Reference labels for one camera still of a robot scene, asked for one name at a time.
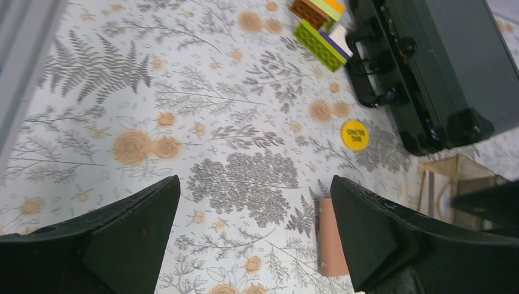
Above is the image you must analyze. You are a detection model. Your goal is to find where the pink leather card holder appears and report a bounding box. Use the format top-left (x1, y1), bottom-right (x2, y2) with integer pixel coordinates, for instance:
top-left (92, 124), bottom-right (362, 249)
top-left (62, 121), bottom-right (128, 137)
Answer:
top-left (319, 197), bottom-right (349, 277)

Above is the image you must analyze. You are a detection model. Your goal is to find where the aluminium frame rail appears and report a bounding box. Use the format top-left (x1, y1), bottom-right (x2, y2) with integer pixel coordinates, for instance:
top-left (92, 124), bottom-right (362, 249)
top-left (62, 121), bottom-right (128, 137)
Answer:
top-left (1, 0), bottom-right (67, 172)

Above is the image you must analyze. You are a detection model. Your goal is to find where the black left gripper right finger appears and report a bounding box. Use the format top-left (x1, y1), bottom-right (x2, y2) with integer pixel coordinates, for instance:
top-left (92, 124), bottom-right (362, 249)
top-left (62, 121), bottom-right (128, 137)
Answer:
top-left (330, 176), bottom-right (518, 293)

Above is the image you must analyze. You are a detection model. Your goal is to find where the dark grey hard case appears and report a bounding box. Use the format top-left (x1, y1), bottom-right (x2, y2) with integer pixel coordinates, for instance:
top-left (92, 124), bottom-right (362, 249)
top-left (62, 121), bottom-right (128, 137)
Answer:
top-left (345, 1), bottom-right (518, 156)

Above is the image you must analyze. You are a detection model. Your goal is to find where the floral patterned table mat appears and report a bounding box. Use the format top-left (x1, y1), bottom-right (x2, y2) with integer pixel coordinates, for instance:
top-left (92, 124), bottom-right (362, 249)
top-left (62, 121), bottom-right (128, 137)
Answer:
top-left (1, 1), bottom-right (518, 293)

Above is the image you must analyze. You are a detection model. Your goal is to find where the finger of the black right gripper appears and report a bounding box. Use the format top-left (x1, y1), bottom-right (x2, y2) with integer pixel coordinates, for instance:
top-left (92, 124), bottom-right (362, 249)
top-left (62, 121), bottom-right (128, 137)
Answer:
top-left (450, 180), bottom-right (518, 230)

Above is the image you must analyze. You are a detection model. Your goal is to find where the yellow round token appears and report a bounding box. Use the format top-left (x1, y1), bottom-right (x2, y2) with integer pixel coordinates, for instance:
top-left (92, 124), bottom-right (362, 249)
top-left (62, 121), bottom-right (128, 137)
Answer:
top-left (341, 121), bottom-right (370, 151)

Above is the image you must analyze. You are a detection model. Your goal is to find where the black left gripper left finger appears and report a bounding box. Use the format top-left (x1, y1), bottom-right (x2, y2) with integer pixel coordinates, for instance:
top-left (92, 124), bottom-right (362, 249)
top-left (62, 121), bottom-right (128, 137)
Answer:
top-left (1, 176), bottom-right (181, 293)

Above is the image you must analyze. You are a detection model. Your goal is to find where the clear acrylic card organizer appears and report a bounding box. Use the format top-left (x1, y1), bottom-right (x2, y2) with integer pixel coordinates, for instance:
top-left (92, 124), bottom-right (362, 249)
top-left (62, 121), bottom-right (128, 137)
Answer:
top-left (417, 155), bottom-right (509, 230)

